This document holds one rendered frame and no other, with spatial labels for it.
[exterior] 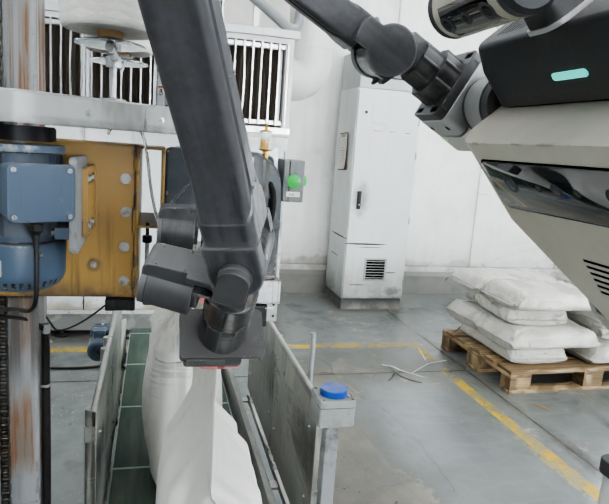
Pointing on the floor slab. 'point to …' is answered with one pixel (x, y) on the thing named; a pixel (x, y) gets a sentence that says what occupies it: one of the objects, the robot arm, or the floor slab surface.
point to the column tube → (25, 449)
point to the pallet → (582, 371)
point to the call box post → (327, 465)
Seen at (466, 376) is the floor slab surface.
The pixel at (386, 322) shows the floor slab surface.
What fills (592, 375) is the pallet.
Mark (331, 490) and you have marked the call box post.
